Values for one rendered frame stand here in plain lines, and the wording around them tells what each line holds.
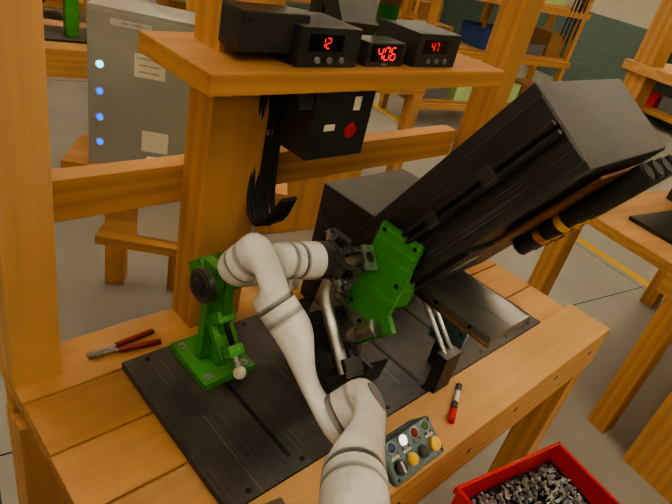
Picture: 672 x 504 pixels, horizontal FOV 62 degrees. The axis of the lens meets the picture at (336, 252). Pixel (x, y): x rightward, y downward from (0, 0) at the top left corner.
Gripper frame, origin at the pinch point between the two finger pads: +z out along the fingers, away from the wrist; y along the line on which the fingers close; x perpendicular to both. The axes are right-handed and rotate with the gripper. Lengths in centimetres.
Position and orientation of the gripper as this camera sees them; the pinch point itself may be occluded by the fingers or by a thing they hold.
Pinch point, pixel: (358, 260)
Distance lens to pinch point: 119.6
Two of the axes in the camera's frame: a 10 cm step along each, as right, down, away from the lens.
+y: -1.8, -9.7, 1.6
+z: 6.4, 0.1, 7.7
